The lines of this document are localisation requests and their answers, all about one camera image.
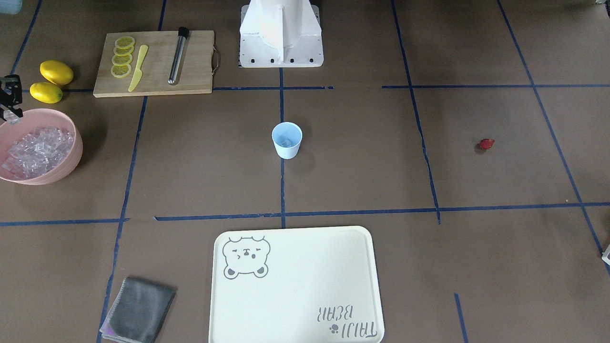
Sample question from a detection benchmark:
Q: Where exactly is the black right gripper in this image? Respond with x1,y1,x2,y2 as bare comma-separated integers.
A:
0,74,23,123

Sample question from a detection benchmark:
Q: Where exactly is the clear ice cubes pile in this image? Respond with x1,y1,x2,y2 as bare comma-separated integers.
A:
1,126,75,180

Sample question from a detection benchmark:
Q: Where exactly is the light blue plastic cup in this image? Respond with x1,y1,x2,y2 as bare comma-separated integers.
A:
272,122,303,159

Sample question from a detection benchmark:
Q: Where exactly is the lower yellow lemon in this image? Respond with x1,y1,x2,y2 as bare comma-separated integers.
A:
29,82,63,104

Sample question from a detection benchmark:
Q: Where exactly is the yellow lemon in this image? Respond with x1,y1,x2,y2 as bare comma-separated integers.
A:
40,60,74,86
29,82,63,104

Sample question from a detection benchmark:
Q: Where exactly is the upper yellow lemon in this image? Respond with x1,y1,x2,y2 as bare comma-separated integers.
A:
40,60,74,86

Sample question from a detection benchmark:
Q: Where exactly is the pink bowl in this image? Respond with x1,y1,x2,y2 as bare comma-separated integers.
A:
1,109,83,185

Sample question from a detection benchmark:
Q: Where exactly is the lemon slice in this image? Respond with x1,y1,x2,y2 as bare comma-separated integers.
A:
113,46,134,57
111,64,132,79
114,36,135,50
112,54,133,67

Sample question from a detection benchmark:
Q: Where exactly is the yellow plastic knife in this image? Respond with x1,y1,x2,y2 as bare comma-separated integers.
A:
128,45,149,92

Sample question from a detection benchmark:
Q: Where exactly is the wooden cutting board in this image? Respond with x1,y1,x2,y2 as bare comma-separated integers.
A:
93,30,218,98

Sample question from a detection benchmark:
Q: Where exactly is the steel muddler black tip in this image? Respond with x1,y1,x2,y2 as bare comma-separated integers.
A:
167,27,190,85

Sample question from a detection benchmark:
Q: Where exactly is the grey folded cloth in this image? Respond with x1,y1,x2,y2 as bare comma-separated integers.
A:
100,277,176,343

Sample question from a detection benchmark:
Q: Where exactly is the cream bear tray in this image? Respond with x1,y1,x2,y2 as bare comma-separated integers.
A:
208,226,385,343

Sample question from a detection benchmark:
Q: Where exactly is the red strawberry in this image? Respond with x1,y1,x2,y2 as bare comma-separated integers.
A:
478,138,495,151

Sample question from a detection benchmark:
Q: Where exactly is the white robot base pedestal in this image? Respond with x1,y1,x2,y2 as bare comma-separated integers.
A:
238,0,324,68

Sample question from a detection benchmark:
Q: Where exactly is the white wire cup rack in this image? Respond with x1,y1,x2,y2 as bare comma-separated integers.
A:
601,245,610,266

